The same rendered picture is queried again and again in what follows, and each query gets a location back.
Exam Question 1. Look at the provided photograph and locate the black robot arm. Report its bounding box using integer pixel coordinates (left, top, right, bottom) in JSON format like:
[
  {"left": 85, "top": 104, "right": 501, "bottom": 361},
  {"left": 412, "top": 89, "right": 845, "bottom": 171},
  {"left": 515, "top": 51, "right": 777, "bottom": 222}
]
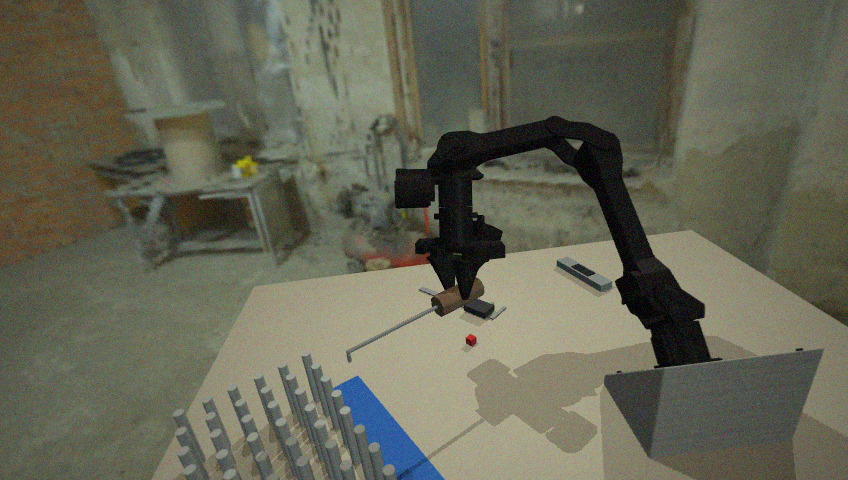
[{"left": 394, "top": 116, "right": 720, "bottom": 368}]

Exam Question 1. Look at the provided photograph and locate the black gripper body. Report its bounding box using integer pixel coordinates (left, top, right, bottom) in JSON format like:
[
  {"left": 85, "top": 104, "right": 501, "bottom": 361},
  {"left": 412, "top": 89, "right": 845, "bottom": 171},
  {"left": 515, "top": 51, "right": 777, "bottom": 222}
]
[{"left": 415, "top": 206, "right": 505, "bottom": 261}]

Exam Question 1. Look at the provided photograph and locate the blue flat strip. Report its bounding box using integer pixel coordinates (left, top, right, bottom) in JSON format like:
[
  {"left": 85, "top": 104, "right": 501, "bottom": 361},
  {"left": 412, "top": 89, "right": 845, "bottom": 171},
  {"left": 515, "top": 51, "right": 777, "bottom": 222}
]
[{"left": 333, "top": 375, "right": 445, "bottom": 480}]

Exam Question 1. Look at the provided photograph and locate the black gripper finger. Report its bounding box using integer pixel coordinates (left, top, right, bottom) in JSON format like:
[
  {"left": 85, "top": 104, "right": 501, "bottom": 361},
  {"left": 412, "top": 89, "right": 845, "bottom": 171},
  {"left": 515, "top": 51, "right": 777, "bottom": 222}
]
[
  {"left": 426, "top": 255, "right": 461, "bottom": 290},
  {"left": 452, "top": 259, "right": 489, "bottom": 300}
]

